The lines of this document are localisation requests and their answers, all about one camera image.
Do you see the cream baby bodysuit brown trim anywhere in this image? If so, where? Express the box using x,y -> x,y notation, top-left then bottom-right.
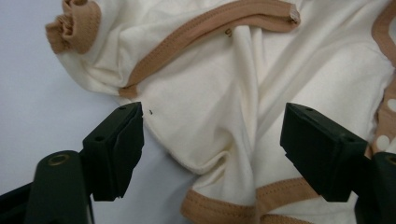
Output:
45,0 -> 396,224

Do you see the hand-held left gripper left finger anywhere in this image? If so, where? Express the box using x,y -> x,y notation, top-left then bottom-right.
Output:
24,102 -> 145,224

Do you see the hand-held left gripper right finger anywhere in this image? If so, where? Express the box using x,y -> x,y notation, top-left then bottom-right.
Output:
279,102 -> 396,224

